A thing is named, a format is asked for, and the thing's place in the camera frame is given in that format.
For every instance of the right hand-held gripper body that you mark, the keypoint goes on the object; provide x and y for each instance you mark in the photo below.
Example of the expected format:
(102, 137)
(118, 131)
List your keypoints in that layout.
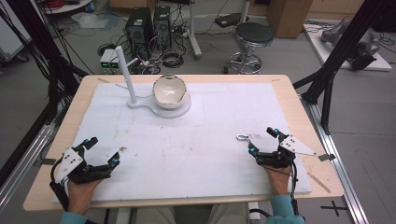
(294, 145)

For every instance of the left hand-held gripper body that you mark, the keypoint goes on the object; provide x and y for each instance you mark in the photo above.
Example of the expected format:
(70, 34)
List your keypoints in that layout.
(70, 161)

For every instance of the silver metal key clasp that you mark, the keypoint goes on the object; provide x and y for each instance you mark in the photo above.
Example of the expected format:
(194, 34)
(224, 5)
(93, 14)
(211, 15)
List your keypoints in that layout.
(240, 137)

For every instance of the person's left hand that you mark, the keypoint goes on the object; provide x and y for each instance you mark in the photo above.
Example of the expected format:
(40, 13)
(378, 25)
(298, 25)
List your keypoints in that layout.
(80, 194)

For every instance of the person's right hand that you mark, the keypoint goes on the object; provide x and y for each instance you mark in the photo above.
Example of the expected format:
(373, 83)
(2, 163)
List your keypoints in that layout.
(279, 180)

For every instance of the grey tape piece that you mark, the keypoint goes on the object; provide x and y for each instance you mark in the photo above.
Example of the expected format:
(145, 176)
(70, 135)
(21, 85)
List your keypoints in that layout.
(327, 157)
(46, 161)

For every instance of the light wooden table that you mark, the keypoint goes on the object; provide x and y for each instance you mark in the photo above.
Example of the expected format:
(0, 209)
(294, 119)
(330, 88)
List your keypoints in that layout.
(299, 102)

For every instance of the thin wooden stick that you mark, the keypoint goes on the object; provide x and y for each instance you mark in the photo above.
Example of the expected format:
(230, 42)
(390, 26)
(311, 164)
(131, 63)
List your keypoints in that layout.
(319, 182)

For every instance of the white foam mat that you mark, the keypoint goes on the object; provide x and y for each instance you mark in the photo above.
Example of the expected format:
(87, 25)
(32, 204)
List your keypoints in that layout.
(186, 155)

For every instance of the person's legs beige trousers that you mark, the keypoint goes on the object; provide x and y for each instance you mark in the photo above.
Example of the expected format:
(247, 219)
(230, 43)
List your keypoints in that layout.
(155, 215)

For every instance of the white stand with pole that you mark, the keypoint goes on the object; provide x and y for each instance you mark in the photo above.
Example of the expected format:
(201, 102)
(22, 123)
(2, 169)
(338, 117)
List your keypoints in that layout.
(126, 68)

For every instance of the white bench power supply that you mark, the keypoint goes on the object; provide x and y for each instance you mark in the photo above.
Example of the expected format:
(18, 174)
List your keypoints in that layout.
(115, 63)
(106, 60)

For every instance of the white eggshell-shaped bowl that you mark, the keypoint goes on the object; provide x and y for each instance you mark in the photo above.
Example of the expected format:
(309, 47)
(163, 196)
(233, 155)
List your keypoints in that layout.
(169, 91)

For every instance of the white floor platform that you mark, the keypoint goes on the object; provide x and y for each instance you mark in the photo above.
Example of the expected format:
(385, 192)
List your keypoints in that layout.
(327, 53)

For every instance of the black round stool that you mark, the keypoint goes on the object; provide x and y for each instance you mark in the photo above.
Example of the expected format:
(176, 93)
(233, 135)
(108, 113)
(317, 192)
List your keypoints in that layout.
(253, 32)

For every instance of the brown wooden cabinet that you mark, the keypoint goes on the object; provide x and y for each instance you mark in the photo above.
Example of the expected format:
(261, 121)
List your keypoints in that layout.
(288, 17)

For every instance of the grey robot device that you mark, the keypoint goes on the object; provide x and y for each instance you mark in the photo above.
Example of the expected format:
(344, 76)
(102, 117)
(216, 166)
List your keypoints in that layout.
(364, 49)

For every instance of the black flat box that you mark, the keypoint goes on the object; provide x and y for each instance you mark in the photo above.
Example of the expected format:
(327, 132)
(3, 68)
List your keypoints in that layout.
(229, 20)

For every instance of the clear plastic sheet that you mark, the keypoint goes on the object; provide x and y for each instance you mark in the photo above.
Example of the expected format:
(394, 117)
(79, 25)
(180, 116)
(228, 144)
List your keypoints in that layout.
(90, 20)

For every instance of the large black computer tower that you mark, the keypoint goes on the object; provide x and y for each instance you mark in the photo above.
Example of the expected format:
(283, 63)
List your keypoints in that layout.
(138, 28)

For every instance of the white panel board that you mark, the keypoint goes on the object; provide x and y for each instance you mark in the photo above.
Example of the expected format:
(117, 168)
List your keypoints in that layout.
(9, 40)

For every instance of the white metal table leg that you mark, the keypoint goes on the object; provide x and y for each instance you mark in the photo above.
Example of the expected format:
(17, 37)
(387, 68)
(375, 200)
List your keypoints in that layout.
(193, 31)

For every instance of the slim black computer tower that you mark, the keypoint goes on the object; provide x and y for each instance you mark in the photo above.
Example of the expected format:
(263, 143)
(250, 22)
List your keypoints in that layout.
(162, 28)

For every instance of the round white table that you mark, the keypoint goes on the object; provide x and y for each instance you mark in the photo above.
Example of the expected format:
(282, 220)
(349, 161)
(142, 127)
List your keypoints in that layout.
(68, 6)

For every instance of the aluminium floor rail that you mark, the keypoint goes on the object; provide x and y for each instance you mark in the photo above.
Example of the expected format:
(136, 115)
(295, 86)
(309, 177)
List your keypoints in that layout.
(339, 174)
(25, 158)

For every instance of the black metal frame stand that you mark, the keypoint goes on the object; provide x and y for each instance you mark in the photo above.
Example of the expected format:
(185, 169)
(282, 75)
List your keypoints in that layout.
(342, 46)

